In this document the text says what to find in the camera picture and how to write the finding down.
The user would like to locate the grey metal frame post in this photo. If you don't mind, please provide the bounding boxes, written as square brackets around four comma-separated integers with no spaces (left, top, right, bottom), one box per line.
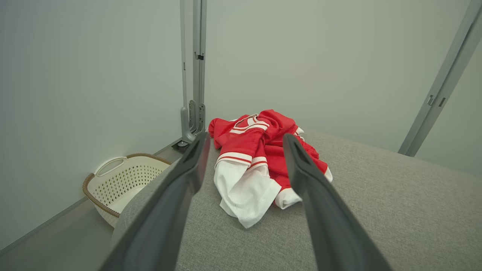
[398,0,482,157]
[172,0,207,151]

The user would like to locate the red shorts with white trim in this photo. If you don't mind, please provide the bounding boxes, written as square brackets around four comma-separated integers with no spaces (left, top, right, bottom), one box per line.
[258,109,328,179]

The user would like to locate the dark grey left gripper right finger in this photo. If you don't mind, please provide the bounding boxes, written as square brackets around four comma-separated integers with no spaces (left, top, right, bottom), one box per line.
[283,134,392,271]

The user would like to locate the cream perforated laundry basket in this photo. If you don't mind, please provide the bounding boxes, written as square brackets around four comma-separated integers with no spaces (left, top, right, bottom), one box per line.
[82,153,172,228]

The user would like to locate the red Bulls 23 jersey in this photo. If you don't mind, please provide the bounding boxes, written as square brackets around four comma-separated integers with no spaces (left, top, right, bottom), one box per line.
[208,113,333,229]

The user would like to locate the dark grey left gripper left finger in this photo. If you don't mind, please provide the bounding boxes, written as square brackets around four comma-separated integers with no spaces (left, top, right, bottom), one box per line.
[100,132,210,271]

